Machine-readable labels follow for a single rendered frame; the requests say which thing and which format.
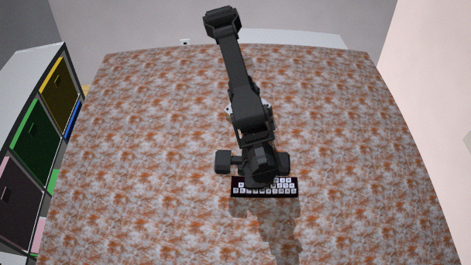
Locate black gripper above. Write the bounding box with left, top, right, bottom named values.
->
left=215, top=149, right=291, bottom=176

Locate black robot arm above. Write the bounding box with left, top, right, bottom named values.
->
left=202, top=5, right=279, bottom=190

